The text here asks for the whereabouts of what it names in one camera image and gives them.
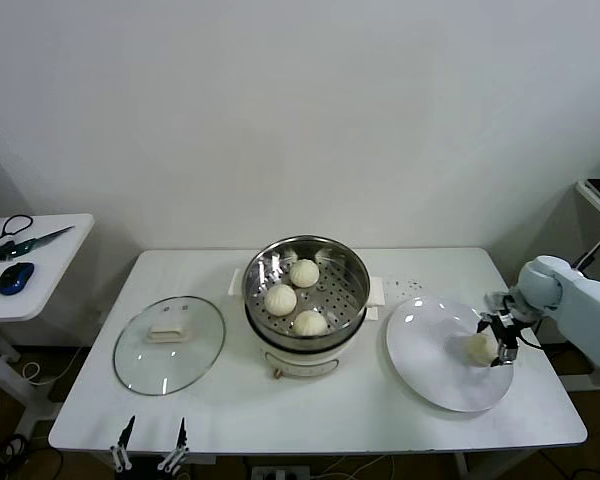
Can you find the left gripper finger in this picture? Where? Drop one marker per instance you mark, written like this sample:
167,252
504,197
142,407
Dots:
181,442
124,445

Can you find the glass pot lid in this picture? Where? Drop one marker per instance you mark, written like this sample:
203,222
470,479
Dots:
170,360

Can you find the white equipment stand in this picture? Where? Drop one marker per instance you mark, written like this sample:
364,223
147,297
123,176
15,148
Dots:
597,197

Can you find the white power strip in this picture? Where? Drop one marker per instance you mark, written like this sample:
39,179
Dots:
280,472

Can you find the stainless steel steamer basket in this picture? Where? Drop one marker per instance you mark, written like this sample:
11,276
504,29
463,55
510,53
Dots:
340,300

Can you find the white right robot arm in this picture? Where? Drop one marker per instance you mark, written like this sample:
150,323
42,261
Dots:
580,300

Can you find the white side table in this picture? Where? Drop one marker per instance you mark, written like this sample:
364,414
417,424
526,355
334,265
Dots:
55,280

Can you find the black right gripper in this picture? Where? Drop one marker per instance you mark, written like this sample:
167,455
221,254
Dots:
510,327

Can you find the white round plate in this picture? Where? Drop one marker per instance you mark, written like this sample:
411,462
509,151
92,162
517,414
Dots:
420,360

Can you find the white steamed baozi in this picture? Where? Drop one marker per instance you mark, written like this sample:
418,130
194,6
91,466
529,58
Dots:
310,323
480,350
305,273
281,300

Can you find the blue computer mouse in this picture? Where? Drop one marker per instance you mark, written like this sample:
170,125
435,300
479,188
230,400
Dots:
16,276

